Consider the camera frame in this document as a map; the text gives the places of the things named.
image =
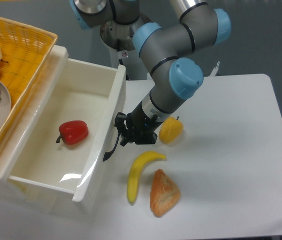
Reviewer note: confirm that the yellow toy banana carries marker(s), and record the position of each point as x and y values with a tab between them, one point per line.
136	170

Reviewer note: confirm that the white metal table bracket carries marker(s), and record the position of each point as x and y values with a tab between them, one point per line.
215	70

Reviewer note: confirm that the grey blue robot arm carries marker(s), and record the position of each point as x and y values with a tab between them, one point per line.
164	52

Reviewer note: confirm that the yellow toy bell pepper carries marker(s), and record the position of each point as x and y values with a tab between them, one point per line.
170	130

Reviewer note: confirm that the yellow woven basket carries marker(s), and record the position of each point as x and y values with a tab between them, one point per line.
25	48

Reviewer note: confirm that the orange toy bread piece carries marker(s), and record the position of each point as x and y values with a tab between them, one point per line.
164	195

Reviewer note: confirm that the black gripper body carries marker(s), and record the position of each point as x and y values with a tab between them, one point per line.
141	128

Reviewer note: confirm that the red toy bell pepper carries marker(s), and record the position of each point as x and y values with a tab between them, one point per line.
72	132

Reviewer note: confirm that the black top drawer handle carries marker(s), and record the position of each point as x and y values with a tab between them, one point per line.
109	153

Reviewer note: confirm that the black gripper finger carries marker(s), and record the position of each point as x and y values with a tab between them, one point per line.
126	138
120	123

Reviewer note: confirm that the white top drawer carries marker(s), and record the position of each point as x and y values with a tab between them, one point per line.
84	91

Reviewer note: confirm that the white drawer cabinet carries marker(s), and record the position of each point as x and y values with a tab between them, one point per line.
12	145

